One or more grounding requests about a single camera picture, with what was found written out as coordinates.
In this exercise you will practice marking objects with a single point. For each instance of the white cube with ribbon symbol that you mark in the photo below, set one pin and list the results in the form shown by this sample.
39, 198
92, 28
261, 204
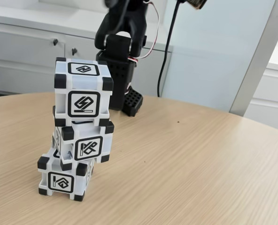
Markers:
89, 145

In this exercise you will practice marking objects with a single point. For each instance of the black perforated clamp block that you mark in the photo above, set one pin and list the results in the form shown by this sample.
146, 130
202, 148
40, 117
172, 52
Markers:
133, 100

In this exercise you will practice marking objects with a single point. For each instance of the white low cabinet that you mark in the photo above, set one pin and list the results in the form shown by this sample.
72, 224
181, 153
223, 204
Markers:
24, 58
270, 93

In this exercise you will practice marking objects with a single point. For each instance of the black gripper camera board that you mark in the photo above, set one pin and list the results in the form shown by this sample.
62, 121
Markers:
197, 3

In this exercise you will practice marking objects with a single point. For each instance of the white cube with bolt symbol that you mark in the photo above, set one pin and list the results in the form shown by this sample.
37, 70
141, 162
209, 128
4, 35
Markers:
82, 103

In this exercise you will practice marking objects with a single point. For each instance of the black cabinet key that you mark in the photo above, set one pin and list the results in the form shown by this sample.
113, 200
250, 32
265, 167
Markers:
74, 51
55, 42

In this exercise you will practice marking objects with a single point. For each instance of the grey window frame post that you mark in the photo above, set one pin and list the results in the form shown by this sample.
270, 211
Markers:
255, 70

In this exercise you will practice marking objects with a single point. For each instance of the white cube with house symbol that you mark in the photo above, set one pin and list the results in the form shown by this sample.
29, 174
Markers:
59, 185

